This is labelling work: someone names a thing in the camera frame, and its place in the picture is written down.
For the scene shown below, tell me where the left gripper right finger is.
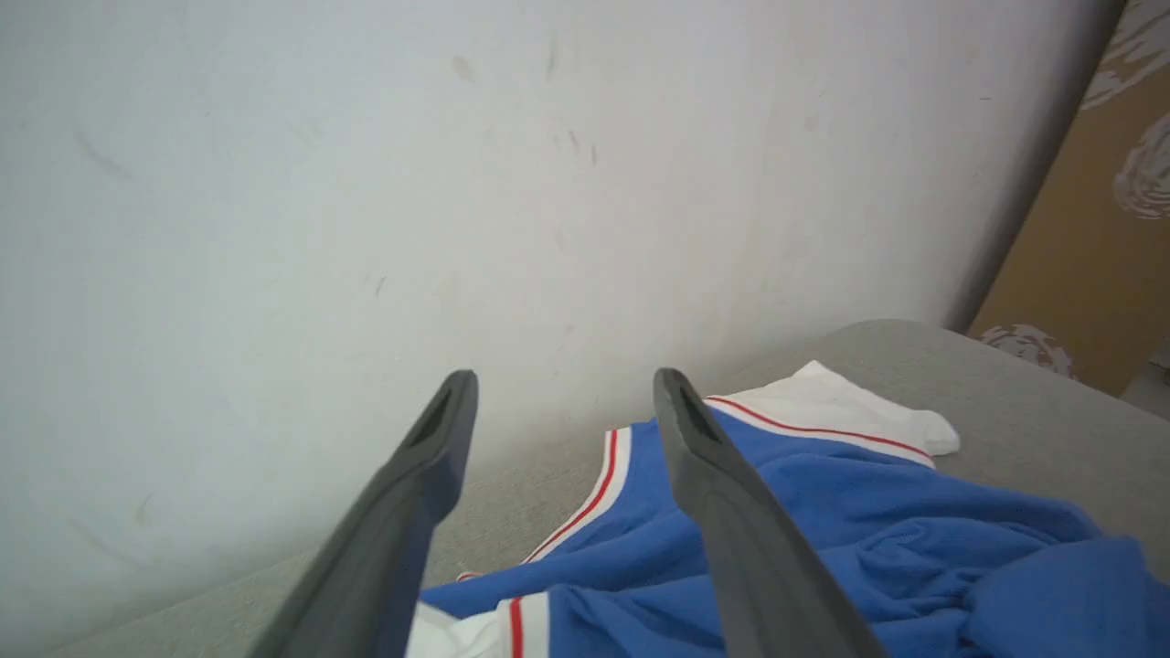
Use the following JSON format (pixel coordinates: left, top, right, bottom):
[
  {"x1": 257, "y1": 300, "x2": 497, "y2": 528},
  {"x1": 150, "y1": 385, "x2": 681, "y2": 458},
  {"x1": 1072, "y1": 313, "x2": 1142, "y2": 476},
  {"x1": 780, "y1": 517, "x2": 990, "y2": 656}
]
[{"x1": 653, "y1": 367, "x2": 893, "y2": 658}]

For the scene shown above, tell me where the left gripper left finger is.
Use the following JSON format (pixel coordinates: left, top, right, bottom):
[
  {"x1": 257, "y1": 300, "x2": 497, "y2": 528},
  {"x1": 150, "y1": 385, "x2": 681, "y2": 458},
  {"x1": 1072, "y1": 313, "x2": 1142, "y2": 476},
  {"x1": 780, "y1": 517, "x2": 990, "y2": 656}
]
[{"x1": 247, "y1": 369, "x2": 480, "y2": 658}]

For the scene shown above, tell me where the blue white red-striped shirt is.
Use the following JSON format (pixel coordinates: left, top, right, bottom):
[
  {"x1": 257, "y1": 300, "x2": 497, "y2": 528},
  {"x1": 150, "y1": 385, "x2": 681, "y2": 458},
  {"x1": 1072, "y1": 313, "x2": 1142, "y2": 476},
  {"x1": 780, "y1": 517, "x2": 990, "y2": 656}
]
[{"x1": 407, "y1": 360, "x2": 1170, "y2": 658}]

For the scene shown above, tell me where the brown cardboard panel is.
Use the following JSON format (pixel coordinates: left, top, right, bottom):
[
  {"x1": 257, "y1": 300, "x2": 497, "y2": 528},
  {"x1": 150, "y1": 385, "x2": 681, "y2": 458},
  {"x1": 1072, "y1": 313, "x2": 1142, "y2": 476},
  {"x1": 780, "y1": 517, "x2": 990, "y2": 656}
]
[{"x1": 967, "y1": 0, "x2": 1170, "y2": 398}]

